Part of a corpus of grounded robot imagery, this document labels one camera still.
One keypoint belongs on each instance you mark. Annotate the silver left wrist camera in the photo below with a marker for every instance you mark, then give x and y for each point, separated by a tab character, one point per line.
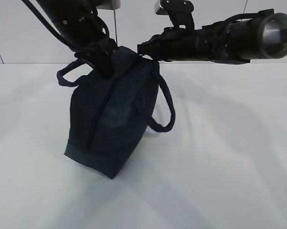
109	4

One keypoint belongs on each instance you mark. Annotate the navy blue lunch bag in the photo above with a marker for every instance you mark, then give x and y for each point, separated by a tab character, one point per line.
108	118

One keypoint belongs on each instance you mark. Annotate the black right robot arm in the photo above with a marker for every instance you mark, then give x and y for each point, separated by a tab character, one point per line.
236	40

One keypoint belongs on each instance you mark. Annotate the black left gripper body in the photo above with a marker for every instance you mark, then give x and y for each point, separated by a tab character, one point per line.
85	47

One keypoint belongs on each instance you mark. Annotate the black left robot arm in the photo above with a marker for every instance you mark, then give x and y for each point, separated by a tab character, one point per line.
76	24

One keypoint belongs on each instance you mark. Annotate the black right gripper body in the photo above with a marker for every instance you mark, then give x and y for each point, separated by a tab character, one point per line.
175	45

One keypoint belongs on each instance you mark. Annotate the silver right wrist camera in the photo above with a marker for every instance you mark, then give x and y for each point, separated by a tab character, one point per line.
179	12

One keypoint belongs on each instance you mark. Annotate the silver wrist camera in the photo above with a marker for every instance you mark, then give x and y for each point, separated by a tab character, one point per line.
179	12
109	4

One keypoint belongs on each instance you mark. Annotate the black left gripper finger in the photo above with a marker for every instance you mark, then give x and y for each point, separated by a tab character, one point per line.
103	64

